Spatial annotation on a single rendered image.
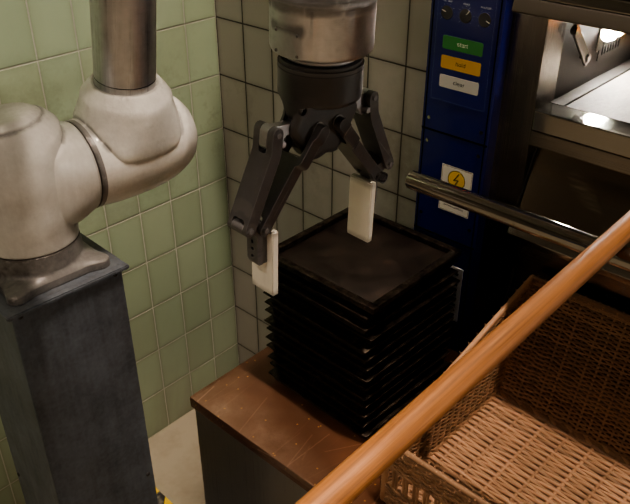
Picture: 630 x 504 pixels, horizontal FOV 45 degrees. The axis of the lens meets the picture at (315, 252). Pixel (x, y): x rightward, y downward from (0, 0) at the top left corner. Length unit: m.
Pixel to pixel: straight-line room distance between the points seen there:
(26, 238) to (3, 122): 0.18
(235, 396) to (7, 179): 0.71
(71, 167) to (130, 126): 0.11
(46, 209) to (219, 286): 1.15
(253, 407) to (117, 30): 0.82
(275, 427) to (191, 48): 0.97
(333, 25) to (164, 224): 1.52
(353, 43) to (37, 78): 1.22
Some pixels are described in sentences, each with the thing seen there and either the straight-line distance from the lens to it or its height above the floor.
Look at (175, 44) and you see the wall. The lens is 1.96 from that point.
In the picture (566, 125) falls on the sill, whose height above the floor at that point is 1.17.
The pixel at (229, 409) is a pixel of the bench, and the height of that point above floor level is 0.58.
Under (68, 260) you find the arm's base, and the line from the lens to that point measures 1.31.
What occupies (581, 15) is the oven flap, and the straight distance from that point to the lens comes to 1.26.
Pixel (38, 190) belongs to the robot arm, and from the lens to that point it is 1.23.
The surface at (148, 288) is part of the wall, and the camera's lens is 2.14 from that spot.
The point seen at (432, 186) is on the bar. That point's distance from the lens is 1.19.
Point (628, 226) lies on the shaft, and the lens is 1.07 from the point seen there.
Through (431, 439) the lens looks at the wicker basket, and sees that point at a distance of 1.51.
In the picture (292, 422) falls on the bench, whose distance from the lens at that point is 1.60.
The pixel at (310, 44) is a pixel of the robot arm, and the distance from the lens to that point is 0.62.
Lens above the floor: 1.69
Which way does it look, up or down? 31 degrees down
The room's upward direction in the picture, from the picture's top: straight up
